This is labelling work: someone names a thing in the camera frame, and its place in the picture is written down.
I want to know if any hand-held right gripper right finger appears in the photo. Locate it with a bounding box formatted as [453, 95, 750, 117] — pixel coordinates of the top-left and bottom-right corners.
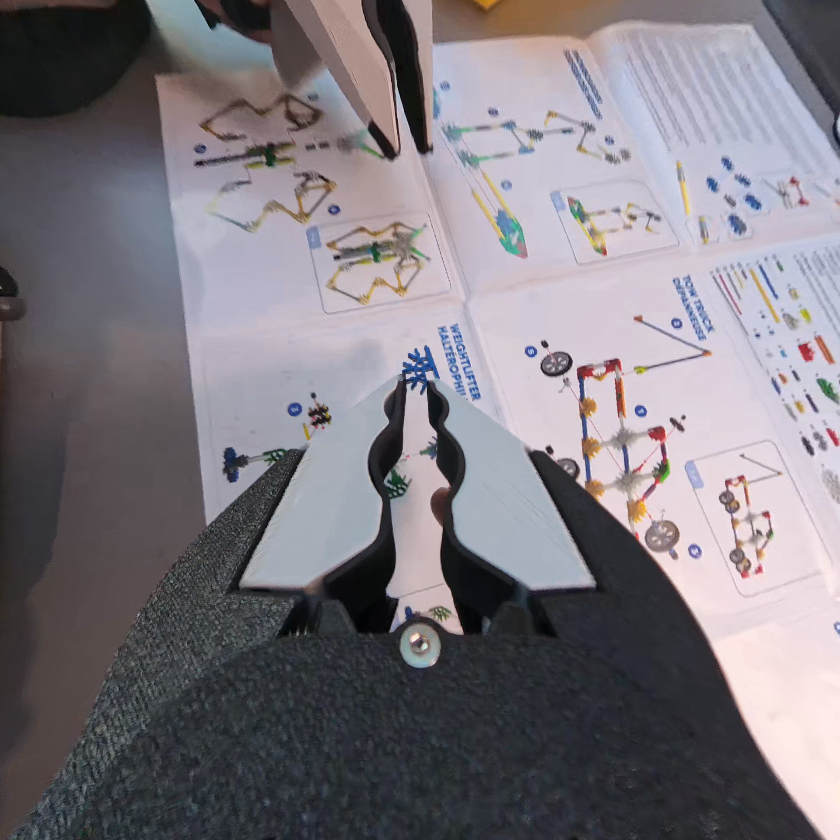
[428, 385, 597, 631]

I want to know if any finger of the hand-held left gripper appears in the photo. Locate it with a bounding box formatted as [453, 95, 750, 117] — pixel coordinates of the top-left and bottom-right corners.
[380, 0, 438, 156]
[269, 0, 403, 160]

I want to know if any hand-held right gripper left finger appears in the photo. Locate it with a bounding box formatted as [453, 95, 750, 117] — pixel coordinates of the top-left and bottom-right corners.
[238, 378, 408, 628]

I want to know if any white instruction sheet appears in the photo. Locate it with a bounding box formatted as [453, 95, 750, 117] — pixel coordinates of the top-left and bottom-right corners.
[155, 19, 840, 788]

